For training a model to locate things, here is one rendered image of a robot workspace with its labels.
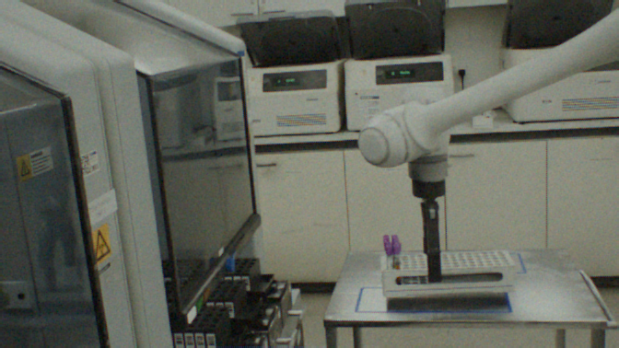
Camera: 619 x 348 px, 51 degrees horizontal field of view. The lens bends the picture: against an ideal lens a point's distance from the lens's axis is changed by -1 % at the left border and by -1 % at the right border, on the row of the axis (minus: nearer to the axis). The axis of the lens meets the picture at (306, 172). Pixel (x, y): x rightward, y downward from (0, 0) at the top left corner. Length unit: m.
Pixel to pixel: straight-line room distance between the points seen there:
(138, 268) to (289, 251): 2.62
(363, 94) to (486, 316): 2.08
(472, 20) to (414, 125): 2.77
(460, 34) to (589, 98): 0.90
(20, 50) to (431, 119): 0.73
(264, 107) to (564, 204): 1.62
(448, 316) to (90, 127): 0.90
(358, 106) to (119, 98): 2.48
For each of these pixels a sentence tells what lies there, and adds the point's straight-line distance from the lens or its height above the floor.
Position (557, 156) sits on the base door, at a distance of 3.52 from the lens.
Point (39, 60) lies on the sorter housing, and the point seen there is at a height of 1.44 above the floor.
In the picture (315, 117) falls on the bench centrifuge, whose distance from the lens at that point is 3.43.
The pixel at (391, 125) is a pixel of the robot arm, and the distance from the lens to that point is 1.26.
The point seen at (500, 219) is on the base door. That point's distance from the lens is 3.55.
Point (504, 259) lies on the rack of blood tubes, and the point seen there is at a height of 0.91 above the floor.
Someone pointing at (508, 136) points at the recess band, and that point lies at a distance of 3.50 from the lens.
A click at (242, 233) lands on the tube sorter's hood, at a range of 1.56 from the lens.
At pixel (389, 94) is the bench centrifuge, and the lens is 3.39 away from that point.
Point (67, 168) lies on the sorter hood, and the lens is 0.84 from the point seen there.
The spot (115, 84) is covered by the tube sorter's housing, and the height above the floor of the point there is 1.40.
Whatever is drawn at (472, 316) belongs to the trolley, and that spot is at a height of 0.82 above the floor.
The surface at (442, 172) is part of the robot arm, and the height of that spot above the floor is 1.13.
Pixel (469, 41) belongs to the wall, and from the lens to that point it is 4.01.
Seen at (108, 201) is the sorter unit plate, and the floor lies 1.24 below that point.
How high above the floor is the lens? 1.46
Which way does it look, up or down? 12 degrees down
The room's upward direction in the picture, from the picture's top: 5 degrees counter-clockwise
